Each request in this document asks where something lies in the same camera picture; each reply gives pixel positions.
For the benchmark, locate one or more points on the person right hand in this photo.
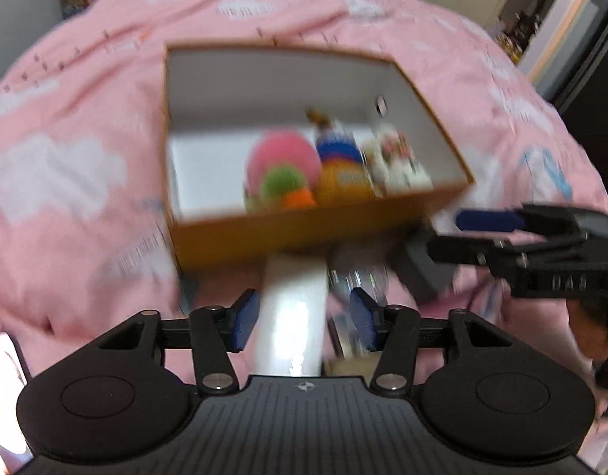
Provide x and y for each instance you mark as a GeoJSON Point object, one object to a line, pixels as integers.
{"type": "Point", "coordinates": [591, 335]}

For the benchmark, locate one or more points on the glitter round compact mirror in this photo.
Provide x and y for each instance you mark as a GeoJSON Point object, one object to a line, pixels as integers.
{"type": "Point", "coordinates": [358, 267]}

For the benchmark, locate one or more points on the picture card box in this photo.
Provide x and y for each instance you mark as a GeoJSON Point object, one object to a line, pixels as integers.
{"type": "Point", "coordinates": [344, 337]}

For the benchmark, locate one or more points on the blue orange plush doll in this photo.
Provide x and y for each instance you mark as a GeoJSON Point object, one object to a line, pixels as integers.
{"type": "Point", "coordinates": [344, 178]}

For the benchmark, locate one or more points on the pink green pompom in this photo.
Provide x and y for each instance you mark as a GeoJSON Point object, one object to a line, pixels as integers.
{"type": "Point", "coordinates": [282, 161]}

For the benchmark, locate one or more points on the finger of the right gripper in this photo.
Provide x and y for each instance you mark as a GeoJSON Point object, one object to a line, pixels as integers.
{"type": "Point", "coordinates": [502, 220]}
{"type": "Point", "coordinates": [460, 250]}

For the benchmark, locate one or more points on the gold glitter box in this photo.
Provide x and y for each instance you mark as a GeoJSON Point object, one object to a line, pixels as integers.
{"type": "Point", "coordinates": [363, 366]}

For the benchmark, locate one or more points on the white rectangular box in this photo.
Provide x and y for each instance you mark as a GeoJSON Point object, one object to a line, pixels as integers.
{"type": "Point", "coordinates": [293, 315]}

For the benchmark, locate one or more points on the smartphone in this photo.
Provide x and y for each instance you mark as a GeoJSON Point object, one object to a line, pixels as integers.
{"type": "Point", "coordinates": [14, 451]}

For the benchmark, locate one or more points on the orange crochet carrot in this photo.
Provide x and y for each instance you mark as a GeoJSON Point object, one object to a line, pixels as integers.
{"type": "Point", "coordinates": [298, 198]}

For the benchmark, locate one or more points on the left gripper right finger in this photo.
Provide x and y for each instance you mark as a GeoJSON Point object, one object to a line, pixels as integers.
{"type": "Point", "coordinates": [392, 331]}

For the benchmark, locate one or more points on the dark grey box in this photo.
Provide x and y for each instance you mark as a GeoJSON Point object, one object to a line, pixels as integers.
{"type": "Point", "coordinates": [424, 279]}

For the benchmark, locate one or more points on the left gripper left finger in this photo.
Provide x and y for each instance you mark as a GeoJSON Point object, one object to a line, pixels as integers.
{"type": "Point", "coordinates": [214, 334]}

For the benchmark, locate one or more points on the pink cloud duvet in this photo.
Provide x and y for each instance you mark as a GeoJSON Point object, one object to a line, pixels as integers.
{"type": "Point", "coordinates": [81, 221]}

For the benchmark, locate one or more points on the orange cardboard box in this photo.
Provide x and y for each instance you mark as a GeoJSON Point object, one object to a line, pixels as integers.
{"type": "Point", "coordinates": [220, 99]}

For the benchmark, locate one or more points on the white crochet flower sheep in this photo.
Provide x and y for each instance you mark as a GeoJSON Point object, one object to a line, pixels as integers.
{"type": "Point", "coordinates": [392, 164]}

